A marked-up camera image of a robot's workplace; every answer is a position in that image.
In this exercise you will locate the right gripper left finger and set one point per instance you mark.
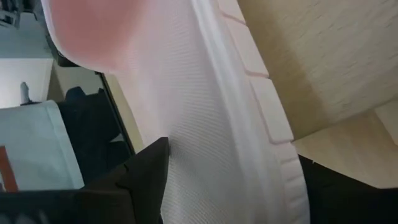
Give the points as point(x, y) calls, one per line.
point(146, 180)

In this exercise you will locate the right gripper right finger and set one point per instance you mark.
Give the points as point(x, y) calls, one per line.
point(342, 202)

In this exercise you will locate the pink rubber slide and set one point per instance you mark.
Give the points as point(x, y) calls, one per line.
point(192, 109)

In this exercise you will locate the wooden shoe shelf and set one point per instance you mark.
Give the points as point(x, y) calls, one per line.
point(326, 62)

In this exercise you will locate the white box with orange mark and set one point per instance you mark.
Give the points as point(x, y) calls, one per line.
point(40, 143)

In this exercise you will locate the black aluminium table frame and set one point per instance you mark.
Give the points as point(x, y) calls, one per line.
point(114, 109)

